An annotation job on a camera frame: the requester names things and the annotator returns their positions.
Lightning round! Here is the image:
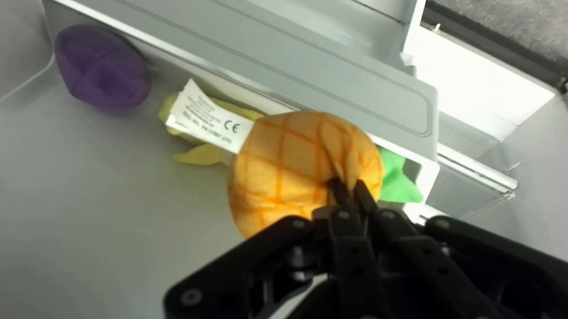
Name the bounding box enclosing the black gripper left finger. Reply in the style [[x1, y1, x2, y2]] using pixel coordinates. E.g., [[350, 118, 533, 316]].
[[162, 176, 379, 319]]

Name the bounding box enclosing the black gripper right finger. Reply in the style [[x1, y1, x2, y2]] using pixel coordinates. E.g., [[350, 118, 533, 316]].
[[354, 180, 568, 319]]

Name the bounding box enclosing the orange pineapple plush toy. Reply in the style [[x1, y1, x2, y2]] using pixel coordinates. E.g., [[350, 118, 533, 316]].
[[228, 110, 427, 240]]

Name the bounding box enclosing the yellow banana plush toy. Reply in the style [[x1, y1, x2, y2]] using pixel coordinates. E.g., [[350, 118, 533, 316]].
[[157, 79, 269, 169]]

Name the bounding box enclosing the purple plush toy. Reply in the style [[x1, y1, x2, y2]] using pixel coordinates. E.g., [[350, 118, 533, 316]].
[[54, 24, 153, 114]]

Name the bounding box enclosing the white fridge cabinet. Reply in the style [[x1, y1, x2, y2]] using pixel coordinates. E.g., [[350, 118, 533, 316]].
[[366, 0, 568, 263]]

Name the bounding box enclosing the white door bin holding toys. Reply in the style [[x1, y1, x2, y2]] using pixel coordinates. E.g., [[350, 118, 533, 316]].
[[0, 0, 522, 206]]

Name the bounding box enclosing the open white fridge door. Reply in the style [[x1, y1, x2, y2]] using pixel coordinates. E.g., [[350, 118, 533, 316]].
[[0, 0, 334, 319]]

